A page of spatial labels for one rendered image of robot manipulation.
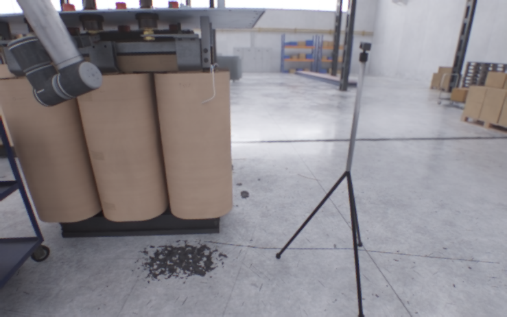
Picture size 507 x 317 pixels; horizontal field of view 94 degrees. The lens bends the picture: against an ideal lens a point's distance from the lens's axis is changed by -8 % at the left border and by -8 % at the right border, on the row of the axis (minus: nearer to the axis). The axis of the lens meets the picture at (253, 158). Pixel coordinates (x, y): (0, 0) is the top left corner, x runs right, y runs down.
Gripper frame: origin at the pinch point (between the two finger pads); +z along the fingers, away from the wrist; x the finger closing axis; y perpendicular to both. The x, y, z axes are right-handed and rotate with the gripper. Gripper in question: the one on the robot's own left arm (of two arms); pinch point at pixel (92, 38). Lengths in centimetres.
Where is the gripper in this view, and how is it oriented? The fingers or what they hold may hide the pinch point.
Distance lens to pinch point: 154.8
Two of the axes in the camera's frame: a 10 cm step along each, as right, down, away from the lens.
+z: 2.5, -5.4, 8.0
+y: -0.5, -8.4, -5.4
